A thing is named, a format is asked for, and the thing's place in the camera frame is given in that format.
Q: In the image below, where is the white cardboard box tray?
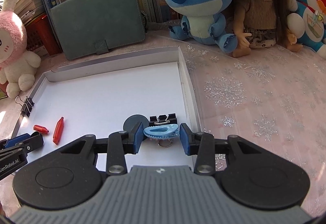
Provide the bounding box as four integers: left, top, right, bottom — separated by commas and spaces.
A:
11, 45, 205, 171

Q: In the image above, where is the black binder clip on edge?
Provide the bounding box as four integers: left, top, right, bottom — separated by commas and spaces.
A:
15, 96, 34, 117

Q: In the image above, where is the light blue clip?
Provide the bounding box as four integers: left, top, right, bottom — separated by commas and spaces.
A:
144, 124, 179, 140

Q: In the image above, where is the black round cap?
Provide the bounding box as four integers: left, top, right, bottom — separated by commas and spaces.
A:
123, 114, 149, 132

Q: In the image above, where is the blue Doraemon plush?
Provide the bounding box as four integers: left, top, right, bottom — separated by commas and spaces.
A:
287, 0, 326, 59

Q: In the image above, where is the pink white bunny plush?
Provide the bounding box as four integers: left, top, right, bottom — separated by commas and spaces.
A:
0, 0, 41, 99

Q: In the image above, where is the red crayon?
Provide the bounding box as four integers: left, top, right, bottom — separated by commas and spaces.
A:
53, 117, 64, 145
33, 125, 49, 134

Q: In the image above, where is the brown haired baby doll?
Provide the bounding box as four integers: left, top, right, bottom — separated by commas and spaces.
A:
232, 0, 303, 58

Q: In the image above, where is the black binder clip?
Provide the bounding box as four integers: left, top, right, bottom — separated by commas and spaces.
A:
15, 96, 34, 117
149, 113, 177, 148

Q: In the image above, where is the green suede notebook case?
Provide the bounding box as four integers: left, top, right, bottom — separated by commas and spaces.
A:
50, 0, 145, 60

